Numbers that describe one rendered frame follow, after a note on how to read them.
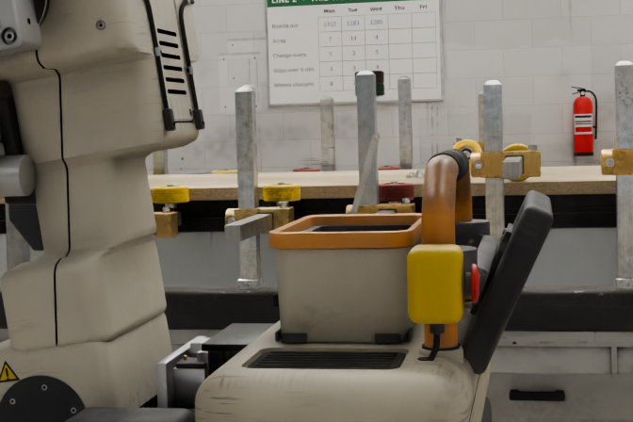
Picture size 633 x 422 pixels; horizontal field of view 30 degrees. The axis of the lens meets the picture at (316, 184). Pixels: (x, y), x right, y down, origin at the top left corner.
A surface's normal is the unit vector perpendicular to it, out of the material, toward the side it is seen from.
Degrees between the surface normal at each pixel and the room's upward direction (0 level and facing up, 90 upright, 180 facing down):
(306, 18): 90
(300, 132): 90
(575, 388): 90
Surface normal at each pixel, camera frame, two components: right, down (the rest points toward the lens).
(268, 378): -0.11, -0.87
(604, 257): -0.19, 0.06
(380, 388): -0.15, -0.66
